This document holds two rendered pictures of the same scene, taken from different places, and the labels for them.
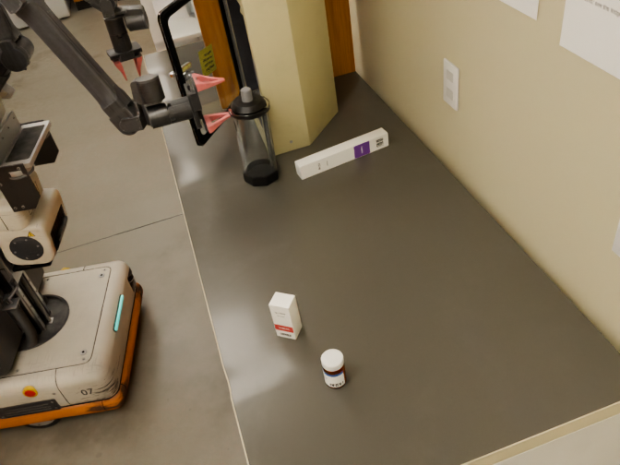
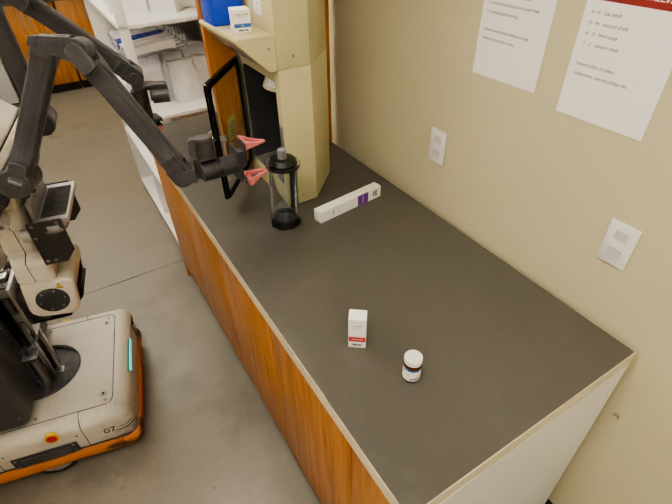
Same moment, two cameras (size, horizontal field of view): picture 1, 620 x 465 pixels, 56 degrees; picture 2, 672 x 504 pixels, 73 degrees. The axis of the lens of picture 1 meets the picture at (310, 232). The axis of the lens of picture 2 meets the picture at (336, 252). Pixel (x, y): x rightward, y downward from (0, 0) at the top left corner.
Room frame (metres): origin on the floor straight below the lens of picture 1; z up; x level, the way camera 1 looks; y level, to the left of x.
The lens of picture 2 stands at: (0.11, 0.38, 1.83)
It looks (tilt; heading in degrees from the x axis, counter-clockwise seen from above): 39 degrees down; 340
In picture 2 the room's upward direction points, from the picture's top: 1 degrees counter-clockwise
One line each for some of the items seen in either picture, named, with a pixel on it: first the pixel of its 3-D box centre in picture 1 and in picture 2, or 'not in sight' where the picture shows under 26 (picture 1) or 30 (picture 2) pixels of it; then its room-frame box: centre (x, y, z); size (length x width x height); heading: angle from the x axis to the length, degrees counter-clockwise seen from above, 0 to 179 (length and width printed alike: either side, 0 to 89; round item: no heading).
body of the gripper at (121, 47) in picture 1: (121, 43); (144, 113); (1.85, 0.47, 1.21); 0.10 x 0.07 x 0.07; 110
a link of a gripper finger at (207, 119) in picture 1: (213, 113); (253, 169); (1.37, 0.19, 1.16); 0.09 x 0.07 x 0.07; 101
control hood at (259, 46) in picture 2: not in sight; (236, 44); (1.61, 0.15, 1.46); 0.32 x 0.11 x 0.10; 11
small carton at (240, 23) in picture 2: not in sight; (240, 19); (1.55, 0.13, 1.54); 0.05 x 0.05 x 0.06; 1
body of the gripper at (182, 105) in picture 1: (183, 108); (229, 164); (1.36, 0.26, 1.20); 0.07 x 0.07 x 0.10; 11
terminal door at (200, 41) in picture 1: (206, 61); (231, 128); (1.63, 0.20, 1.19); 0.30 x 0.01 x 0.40; 152
